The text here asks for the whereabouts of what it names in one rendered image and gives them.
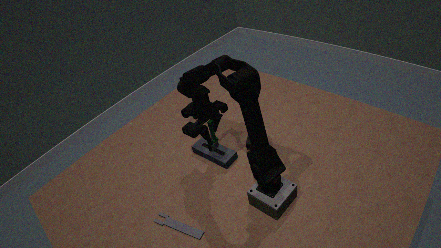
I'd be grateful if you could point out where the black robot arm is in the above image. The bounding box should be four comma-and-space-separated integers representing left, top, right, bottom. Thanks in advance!
177, 55, 286, 198

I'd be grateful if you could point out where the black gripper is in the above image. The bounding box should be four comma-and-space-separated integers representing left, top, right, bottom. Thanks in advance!
182, 100, 228, 140

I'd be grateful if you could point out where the dark grey forked flat bar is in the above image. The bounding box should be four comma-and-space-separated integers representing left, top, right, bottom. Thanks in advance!
153, 212, 204, 240

